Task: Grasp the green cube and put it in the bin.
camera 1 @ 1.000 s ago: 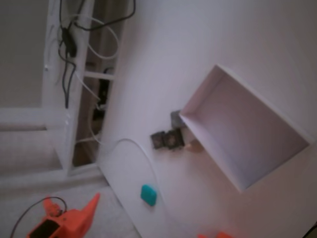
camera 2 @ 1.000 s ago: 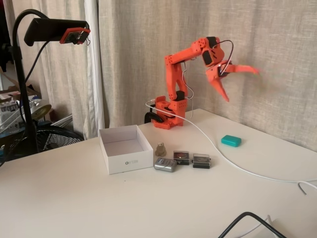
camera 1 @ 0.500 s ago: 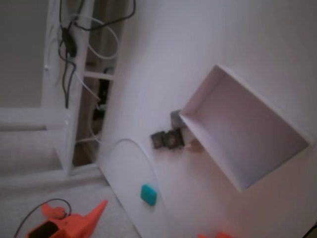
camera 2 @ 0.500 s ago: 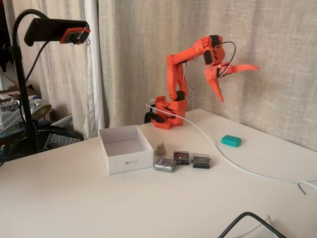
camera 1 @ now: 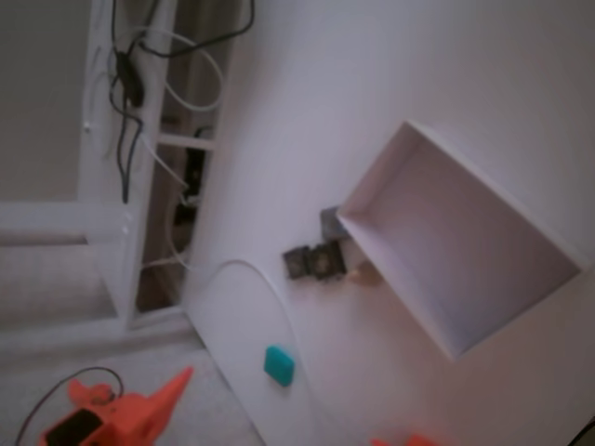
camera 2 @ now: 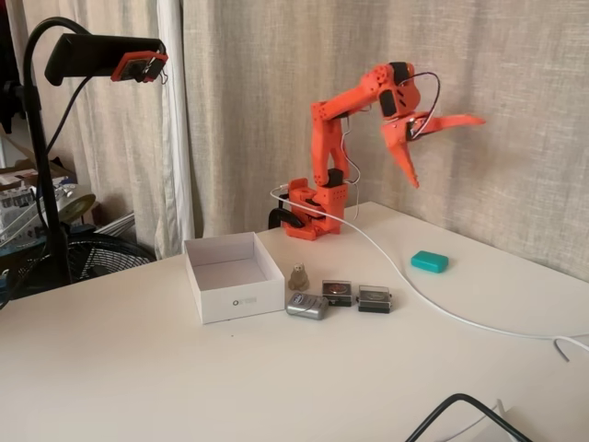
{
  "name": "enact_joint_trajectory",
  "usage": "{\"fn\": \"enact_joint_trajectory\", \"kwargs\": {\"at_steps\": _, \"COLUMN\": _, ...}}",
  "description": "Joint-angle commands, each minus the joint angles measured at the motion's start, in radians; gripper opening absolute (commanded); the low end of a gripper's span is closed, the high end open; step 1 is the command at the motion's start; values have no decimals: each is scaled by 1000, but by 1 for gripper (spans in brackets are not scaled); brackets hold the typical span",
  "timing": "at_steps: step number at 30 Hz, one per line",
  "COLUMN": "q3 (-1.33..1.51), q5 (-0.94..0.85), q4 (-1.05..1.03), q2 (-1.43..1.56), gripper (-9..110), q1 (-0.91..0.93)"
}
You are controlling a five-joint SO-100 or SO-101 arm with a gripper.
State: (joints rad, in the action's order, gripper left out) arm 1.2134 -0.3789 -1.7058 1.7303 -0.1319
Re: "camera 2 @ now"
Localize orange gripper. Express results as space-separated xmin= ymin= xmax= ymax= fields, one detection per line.
xmin=379 ymin=110 xmax=487 ymax=190

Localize green cube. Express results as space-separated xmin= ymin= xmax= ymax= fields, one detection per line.
xmin=410 ymin=250 xmax=450 ymax=273

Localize white cardboard bin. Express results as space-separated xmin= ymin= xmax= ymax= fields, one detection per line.
xmin=183 ymin=231 xmax=286 ymax=326

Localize black box with clear lid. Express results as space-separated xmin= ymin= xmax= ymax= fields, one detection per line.
xmin=357 ymin=284 xmax=393 ymax=315

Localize black table clamp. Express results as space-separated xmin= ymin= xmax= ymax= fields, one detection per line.
xmin=267 ymin=207 xmax=306 ymax=230

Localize beige curtain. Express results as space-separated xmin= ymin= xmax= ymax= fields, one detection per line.
xmin=181 ymin=0 xmax=589 ymax=283

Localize black box with brown disc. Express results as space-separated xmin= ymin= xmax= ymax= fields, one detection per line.
xmin=319 ymin=278 xmax=354 ymax=308

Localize small beige figurine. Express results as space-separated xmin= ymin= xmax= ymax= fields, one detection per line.
xmin=288 ymin=261 xmax=311 ymax=293

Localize silver metal tin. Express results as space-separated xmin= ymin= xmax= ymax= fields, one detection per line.
xmin=284 ymin=291 xmax=330 ymax=320

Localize black floor fan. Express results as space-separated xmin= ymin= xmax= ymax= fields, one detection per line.
xmin=0 ymin=231 xmax=156 ymax=303

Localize black gooseneck stand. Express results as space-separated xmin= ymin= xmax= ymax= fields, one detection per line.
xmin=21 ymin=17 xmax=96 ymax=285

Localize cardboard boxes with clutter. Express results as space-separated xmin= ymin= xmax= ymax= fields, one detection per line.
xmin=0 ymin=131 xmax=100 ymax=252

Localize black gripper wire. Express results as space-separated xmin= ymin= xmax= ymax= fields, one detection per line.
xmin=398 ymin=71 xmax=442 ymax=140

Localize thin white arm wire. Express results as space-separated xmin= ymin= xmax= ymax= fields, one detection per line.
xmin=339 ymin=101 xmax=375 ymax=218

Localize long white cable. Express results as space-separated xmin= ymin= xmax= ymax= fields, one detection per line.
xmin=270 ymin=182 xmax=589 ymax=343

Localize short white cable end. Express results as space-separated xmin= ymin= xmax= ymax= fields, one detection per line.
xmin=553 ymin=337 xmax=589 ymax=363

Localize thick black cable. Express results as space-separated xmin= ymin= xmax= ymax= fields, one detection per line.
xmin=403 ymin=392 xmax=536 ymax=442

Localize orange camera module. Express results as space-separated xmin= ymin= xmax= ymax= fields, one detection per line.
xmin=110 ymin=51 xmax=169 ymax=86

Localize black camera holder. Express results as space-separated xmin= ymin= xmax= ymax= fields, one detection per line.
xmin=43 ymin=33 xmax=167 ymax=87

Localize black camera cable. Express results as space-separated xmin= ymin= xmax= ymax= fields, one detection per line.
xmin=41 ymin=76 xmax=94 ymax=162

